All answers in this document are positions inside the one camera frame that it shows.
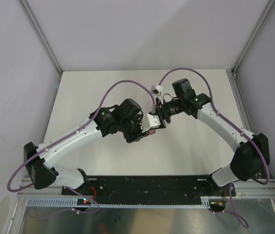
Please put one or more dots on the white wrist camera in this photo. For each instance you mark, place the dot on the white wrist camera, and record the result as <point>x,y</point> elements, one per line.
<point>157,92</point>
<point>150,122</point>

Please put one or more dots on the grey slotted cable duct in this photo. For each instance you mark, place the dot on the grey slotted cable duct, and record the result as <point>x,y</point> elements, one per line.
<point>84,203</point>

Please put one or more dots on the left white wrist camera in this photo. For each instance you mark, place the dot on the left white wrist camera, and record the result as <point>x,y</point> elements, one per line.
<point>150,122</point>

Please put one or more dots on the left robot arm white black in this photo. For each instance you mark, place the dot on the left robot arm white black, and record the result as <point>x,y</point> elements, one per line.
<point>44,169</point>

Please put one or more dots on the left aluminium frame post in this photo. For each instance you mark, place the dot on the left aluminium frame post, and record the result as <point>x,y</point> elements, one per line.
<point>40,34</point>

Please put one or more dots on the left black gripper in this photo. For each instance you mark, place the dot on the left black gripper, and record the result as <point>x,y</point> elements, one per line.
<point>138,134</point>

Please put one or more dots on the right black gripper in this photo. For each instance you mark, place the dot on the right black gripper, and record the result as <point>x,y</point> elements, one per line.
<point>162,112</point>

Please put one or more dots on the aluminium frame post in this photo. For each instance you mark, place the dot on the aluminium frame post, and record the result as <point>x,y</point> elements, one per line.
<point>256,31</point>
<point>40,34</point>

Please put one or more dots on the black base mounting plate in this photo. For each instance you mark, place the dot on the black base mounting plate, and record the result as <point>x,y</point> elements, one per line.
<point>153,189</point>

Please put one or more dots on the red pill organizer box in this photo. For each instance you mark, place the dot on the red pill organizer box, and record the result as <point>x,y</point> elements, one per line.
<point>151,131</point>

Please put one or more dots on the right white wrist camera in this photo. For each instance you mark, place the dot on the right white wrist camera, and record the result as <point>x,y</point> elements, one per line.
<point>157,92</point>

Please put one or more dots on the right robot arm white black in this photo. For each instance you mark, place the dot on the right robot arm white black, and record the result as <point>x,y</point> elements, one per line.
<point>251,152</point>

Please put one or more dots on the right aluminium frame post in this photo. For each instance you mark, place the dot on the right aluminium frame post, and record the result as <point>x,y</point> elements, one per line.
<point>256,31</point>

